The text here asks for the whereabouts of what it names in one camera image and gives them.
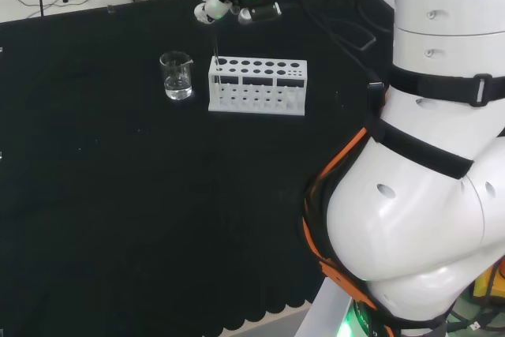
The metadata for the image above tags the white test tube rack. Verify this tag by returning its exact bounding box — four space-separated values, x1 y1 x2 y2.
208 55 308 117

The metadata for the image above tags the glass beaker with water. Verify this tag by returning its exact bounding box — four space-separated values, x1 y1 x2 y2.
159 51 194 101

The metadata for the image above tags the black bench cloth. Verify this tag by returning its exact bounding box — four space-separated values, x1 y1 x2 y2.
0 0 395 337

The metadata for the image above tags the yellow stop button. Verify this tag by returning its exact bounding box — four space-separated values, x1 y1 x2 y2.
472 257 505 303

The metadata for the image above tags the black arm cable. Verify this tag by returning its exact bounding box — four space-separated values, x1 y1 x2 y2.
292 0 378 54

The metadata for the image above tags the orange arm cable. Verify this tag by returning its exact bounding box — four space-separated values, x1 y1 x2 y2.
301 125 395 337

